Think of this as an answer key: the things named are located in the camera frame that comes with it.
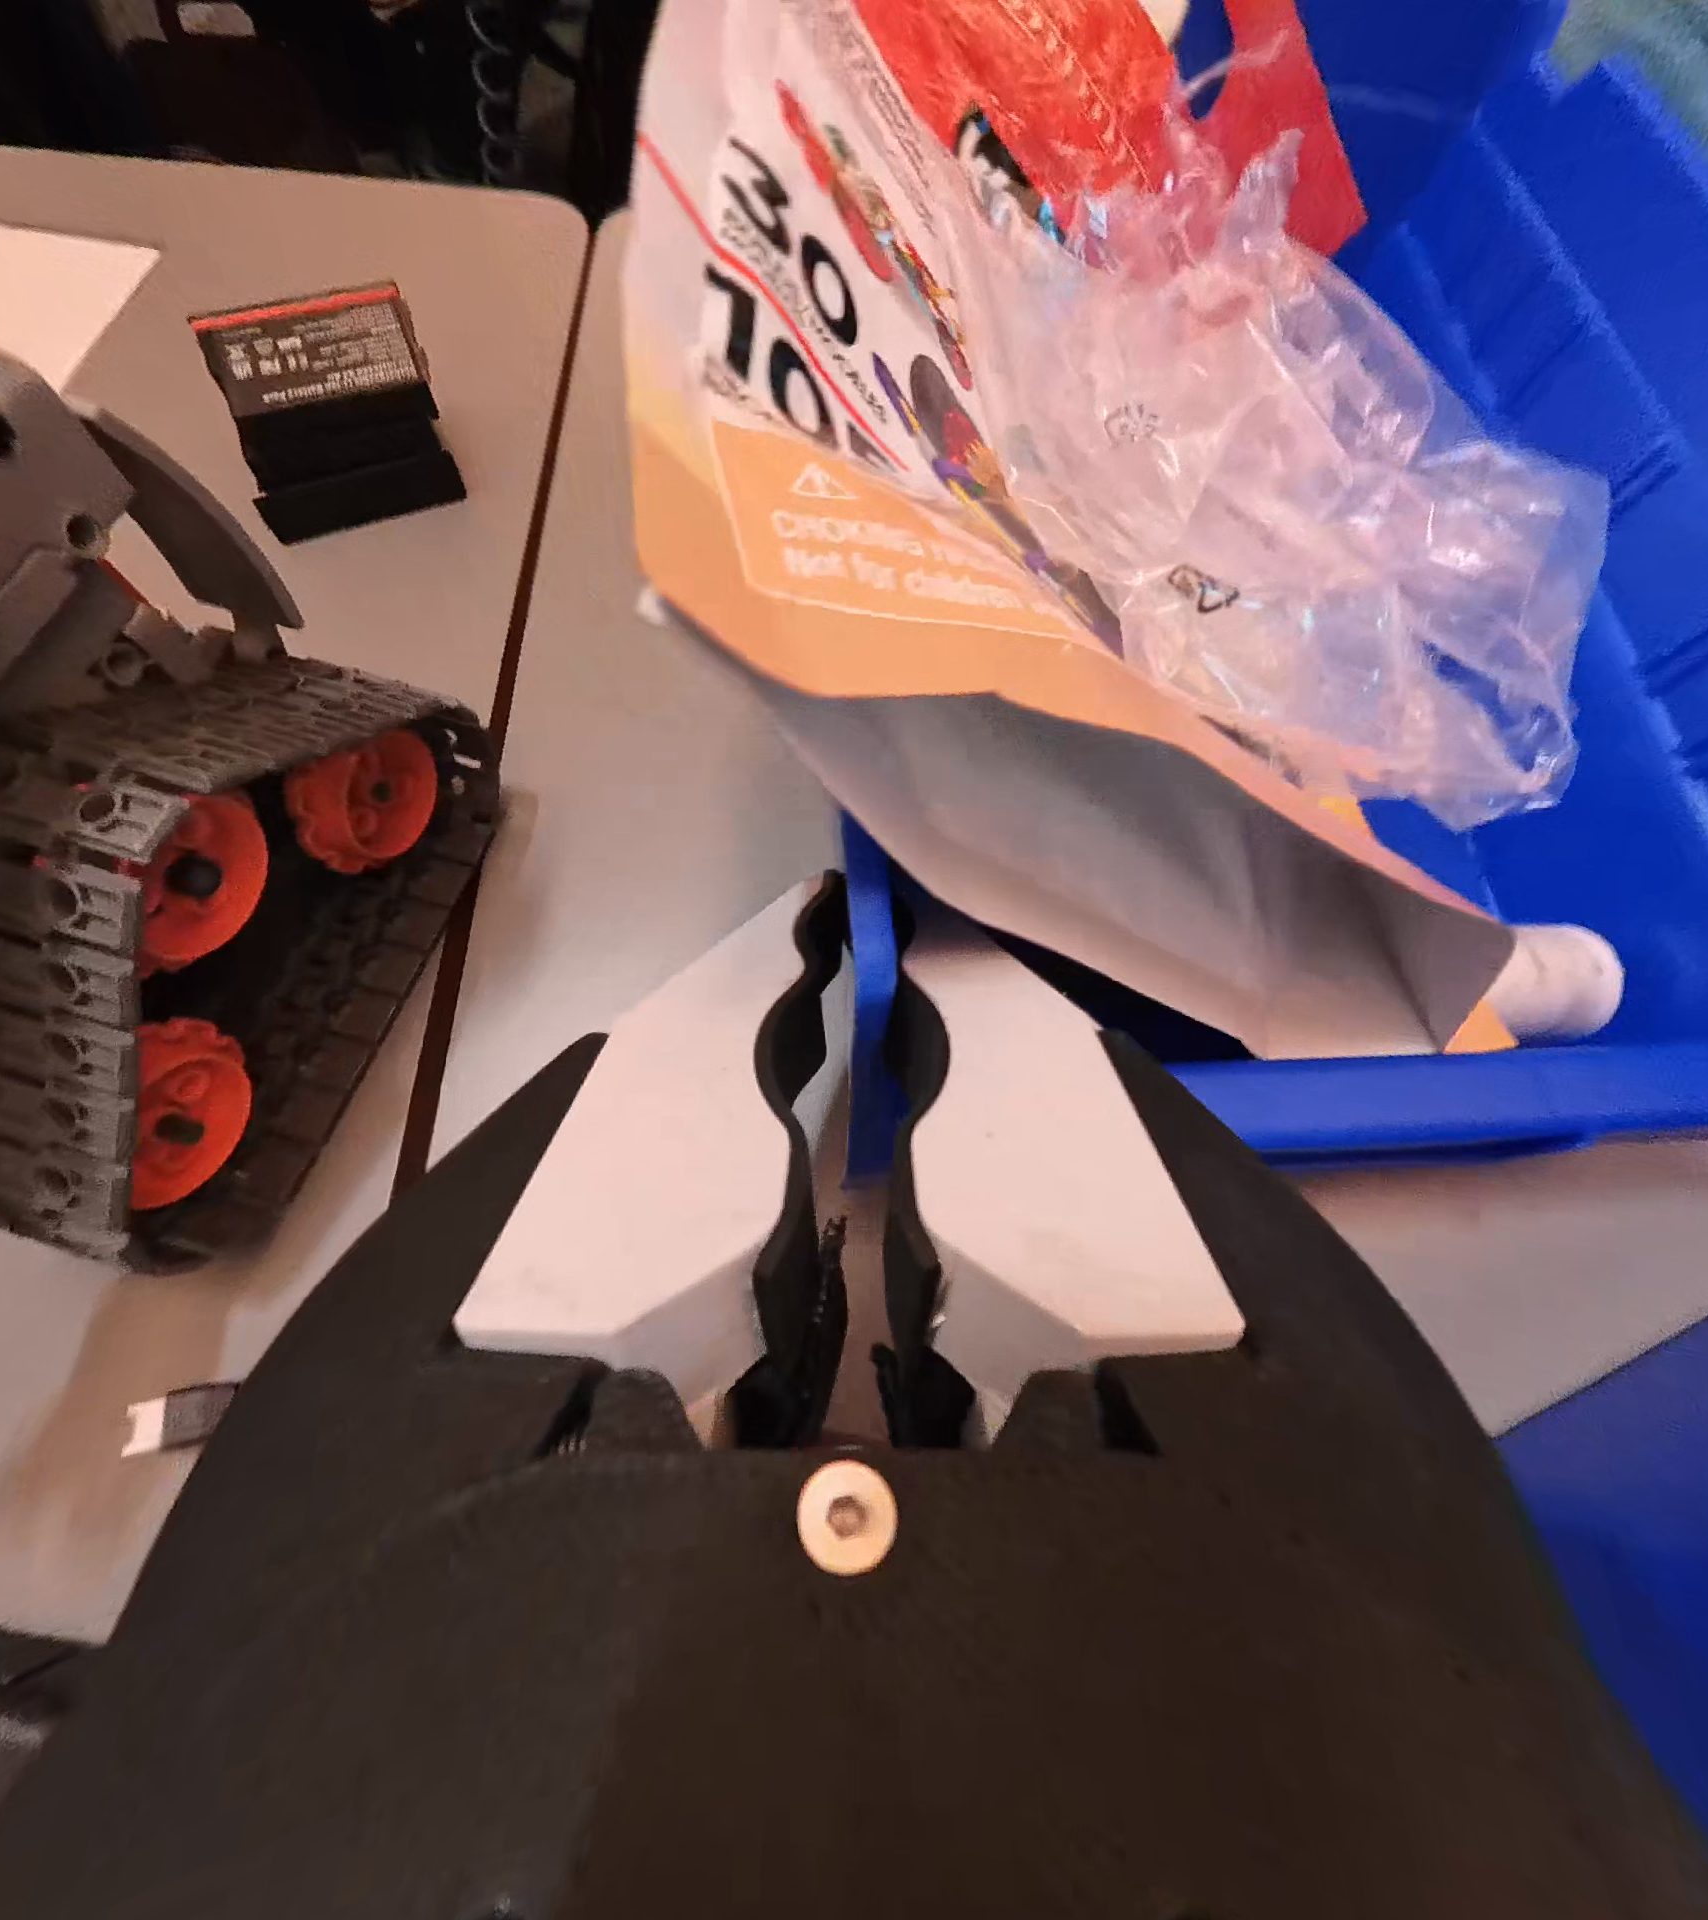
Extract black battery box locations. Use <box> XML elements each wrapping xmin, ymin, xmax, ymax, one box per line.
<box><xmin>185</xmin><ymin>279</ymin><xmax>469</xmax><ymax>545</ymax></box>

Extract white paper sheet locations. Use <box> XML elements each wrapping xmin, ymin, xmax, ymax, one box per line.
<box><xmin>0</xmin><ymin>210</ymin><xmax>163</xmax><ymax>395</ymax></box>

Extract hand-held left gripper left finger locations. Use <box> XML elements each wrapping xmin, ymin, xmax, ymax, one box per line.
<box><xmin>448</xmin><ymin>869</ymin><xmax>853</xmax><ymax>1449</ymax></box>

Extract tracked toy robot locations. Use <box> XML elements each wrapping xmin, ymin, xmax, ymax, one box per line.
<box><xmin>0</xmin><ymin>254</ymin><xmax>503</xmax><ymax>1278</ymax></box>

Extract white paper roll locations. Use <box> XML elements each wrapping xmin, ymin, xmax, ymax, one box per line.
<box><xmin>1484</xmin><ymin>922</ymin><xmax>1628</xmax><ymax>1043</ymax></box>

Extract clear plastic bag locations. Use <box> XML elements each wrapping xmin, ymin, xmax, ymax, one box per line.
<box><xmin>943</xmin><ymin>30</ymin><xmax>1613</xmax><ymax>833</ymax></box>

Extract red white toy packet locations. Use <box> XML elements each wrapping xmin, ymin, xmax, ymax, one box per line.
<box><xmin>626</xmin><ymin>0</ymin><xmax>1523</xmax><ymax>1059</ymax></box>

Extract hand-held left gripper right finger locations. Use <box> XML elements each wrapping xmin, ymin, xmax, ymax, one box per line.
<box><xmin>876</xmin><ymin>887</ymin><xmax>1251</xmax><ymax>1449</ymax></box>

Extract black white label tag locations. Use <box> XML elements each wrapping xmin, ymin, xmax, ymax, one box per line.
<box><xmin>118</xmin><ymin>1381</ymin><xmax>242</xmax><ymax>1460</ymax></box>

